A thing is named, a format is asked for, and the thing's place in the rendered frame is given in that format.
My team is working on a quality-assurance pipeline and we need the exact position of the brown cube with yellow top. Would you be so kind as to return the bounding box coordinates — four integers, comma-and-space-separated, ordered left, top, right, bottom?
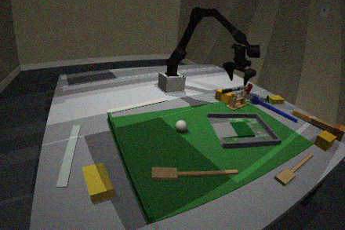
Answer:
314, 130, 337, 151

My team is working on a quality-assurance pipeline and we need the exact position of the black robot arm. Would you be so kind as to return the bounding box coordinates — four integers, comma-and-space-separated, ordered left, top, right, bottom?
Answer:
165, 7, 260, 76

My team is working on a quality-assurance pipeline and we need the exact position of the grey ball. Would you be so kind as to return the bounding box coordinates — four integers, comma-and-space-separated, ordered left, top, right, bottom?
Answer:
176, 120, 187, 132

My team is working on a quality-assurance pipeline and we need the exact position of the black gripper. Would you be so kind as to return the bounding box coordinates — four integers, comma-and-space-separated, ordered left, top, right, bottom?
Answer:
223, 57, 256, 86

